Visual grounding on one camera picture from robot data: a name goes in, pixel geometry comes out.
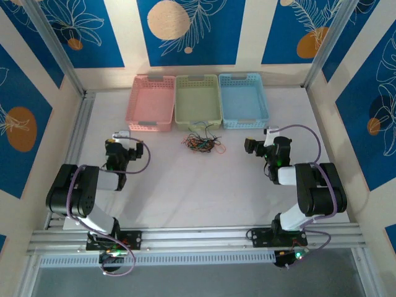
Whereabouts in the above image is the orange thin cable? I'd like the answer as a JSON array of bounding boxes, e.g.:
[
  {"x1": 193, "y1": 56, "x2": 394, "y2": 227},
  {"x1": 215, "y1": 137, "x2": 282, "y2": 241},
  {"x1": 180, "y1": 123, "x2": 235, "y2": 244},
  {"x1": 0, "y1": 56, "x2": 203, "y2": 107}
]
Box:
[
  {"x1": 181, "y1": 134, "x2": 227, "y2": 155},
  {"x1": 181, "y1": 134, "x2": 217, "y2": 155}
]

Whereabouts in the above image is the black thin cable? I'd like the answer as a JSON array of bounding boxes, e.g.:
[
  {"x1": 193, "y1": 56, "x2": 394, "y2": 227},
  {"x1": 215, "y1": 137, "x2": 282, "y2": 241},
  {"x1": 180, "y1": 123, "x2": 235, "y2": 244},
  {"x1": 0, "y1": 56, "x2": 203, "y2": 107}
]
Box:
[
  {"x1": 185, "y1": 123, "x2": 222, "y2": 154},
  {"x1": 184, "y1": 131, "x2": 217, "y2": 154}
]

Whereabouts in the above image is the right arm base electronics board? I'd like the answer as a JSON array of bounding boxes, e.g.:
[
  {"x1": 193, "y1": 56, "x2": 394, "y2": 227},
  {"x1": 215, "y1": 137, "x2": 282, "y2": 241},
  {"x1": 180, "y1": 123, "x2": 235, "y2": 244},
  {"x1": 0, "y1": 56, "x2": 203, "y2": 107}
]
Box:
[{"x1": 273, "y1": 248, "x2": 311, "y2": 270}]

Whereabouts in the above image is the left arm base electronics board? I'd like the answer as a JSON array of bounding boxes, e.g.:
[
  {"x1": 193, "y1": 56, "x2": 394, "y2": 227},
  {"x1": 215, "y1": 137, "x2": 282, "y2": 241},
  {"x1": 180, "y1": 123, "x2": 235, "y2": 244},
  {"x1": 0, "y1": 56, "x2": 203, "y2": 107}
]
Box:
[{"x1": 98, "y1": 249, "x2": 125, "y2": 273}]

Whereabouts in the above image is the blue plastic basket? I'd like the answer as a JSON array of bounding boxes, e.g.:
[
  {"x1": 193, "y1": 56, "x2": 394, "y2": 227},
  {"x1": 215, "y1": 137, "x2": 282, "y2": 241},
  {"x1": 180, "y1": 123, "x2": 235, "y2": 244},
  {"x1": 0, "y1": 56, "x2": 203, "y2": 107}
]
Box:
[{"x1": 218, "y1": 72, "x2": 270, "y2": 130}]

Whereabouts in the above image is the pink plastic basket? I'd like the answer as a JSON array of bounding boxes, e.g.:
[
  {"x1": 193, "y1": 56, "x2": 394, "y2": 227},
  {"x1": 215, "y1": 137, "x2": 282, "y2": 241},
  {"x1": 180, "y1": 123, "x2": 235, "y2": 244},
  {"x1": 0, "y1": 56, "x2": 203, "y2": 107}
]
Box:
[{"x1": 125, "y1": 75, "x2": 176, "y2": 132}]

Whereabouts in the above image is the green plastic basket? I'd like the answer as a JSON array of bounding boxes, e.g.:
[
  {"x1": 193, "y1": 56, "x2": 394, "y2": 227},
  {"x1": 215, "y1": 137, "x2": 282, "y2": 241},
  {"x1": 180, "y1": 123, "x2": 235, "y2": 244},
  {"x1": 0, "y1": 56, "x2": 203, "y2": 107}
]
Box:
[{"x1": 174, "y1": 74, "x2": 223, "y2": 131}]

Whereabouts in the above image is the white table cloth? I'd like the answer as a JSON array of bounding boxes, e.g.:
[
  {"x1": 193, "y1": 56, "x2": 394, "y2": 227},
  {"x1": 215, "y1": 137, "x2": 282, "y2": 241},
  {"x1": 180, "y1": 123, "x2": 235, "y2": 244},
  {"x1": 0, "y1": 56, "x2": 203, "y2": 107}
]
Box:
[{"x1": 63, "y1": 89, "x2": 352, "y2": 228}]

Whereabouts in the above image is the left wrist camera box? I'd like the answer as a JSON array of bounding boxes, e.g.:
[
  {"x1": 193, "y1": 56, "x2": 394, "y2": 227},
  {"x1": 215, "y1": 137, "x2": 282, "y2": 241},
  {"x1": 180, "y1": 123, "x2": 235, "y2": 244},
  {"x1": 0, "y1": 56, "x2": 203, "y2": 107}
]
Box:
[{"x1": 111, "y1": 129, "x2": 137, "y2": 146}]

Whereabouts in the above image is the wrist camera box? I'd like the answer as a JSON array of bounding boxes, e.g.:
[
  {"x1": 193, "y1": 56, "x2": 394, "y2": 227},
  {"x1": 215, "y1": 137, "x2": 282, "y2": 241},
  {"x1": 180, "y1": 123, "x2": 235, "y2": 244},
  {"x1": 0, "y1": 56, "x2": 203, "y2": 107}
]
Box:
[
  {"x1": 263, "y1": 127, "x2": 277, "y2": 149},
  {"x1": 111, "y1": 129, "x2": 137, "y2": 146}
]

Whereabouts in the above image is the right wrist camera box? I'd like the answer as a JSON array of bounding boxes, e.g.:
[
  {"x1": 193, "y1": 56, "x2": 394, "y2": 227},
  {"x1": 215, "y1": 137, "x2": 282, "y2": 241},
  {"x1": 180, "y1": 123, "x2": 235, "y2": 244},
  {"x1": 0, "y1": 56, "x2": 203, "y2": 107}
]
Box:
[{"x1": 263, "y1": 127, "x2": 277, "y2": 149}]

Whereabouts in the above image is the aluminium side rail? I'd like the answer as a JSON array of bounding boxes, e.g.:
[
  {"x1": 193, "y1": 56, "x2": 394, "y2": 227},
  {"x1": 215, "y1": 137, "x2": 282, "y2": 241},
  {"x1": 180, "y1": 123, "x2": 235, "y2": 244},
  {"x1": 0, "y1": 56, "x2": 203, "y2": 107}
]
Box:
[{"x1": 45, "y1": 91, "x2": 95, "y2": 230}]

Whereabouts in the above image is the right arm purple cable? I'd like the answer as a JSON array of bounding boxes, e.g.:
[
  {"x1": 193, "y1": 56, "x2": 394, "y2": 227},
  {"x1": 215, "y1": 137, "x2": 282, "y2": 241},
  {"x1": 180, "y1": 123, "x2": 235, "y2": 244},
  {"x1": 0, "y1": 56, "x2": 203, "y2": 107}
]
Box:
[{"x1": 269, "y1": 124, "x2": 338, "y2": 270}]

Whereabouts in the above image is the aluminium frame rail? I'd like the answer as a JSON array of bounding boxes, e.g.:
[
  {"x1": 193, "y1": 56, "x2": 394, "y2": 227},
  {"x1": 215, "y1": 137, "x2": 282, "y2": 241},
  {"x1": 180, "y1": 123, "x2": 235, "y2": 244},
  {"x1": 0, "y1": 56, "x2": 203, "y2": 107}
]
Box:
[{"x1": 26, "y1": 224, "x2": 364, "y2": 256}]

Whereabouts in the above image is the aluminium frame post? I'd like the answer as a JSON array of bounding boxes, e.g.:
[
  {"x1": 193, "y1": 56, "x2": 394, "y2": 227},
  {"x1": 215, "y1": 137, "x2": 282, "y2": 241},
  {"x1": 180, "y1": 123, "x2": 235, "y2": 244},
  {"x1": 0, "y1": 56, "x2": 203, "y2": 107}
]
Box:
[
  {"x1": 23, "y1": 0, "x2": 87, "y2": 97},
  {"x1": 303, "y1": 0, "x2": 356, "y2": 89}
]

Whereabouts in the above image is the slotted grey cable duct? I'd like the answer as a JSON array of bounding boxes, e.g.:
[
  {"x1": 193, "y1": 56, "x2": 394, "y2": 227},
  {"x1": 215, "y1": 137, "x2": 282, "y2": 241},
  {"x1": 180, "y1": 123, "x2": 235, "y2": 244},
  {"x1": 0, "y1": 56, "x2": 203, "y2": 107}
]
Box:
[{"x1": 39, "y1": 249, "x2": 276, "y2": 267}]

